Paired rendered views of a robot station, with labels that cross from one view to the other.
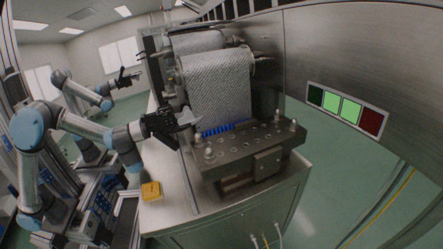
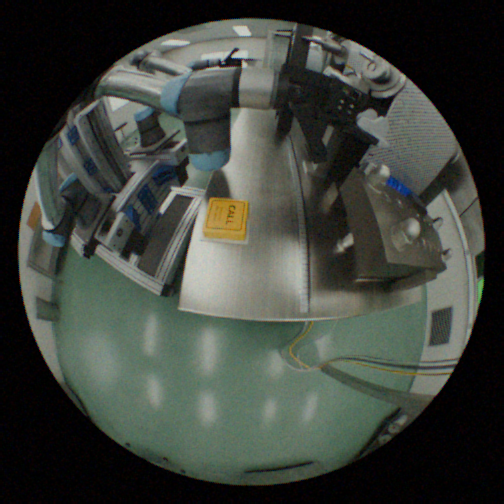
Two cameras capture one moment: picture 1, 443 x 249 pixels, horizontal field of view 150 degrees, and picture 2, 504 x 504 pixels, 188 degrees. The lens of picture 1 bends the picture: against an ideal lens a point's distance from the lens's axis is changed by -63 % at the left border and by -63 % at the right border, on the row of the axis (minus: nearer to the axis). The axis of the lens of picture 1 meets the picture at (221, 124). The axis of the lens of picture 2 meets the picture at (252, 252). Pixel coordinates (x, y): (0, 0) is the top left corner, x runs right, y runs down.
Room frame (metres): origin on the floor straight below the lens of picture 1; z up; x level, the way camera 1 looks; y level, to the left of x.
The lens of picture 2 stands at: (0.22, 0.21, 1.14)
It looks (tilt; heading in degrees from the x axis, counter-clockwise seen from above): 68 degrees down; 11
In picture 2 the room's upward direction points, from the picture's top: 11 degrees clockwise
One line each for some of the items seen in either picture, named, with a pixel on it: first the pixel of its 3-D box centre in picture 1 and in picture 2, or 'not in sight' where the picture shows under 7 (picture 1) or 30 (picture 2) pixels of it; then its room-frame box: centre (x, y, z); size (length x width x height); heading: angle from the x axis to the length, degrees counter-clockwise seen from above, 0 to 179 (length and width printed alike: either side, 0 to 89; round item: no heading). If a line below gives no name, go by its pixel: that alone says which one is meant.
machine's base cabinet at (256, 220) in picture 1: (192, 134); not in sight; (1.49, 0.34, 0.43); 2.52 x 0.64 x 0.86; 17
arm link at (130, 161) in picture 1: (130, 155); (209, 135); (0.45, 0.37, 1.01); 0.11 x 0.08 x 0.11; 32
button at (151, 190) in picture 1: (151, 190); (226, 218); (0.35, 0.29, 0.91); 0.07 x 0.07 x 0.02; 17
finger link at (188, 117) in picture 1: (190, 116); (379, 130); (0.49, 0.10, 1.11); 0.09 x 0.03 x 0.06; 106
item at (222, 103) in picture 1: (223, 105); (413, 159); (0.55, -0.02, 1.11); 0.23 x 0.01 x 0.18; 107
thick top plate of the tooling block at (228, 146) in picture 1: (250, 143); (415, 236); (0.45, -0.09, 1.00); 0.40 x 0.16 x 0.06; 107
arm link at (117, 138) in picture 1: (119, 137); (203, 91); (0.43, 0.36, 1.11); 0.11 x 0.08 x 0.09; 107
